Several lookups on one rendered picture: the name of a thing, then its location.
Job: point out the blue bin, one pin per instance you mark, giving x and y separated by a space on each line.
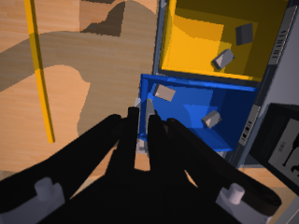
193 100

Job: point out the yellow open bin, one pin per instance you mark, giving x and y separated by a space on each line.
202 29

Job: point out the grey metal shelf rack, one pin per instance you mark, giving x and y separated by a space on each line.
282 69

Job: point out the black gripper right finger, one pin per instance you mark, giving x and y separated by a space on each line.
170 142

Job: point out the orange bar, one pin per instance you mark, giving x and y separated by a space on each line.
30 11

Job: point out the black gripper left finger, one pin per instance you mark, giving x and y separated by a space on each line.
33 193

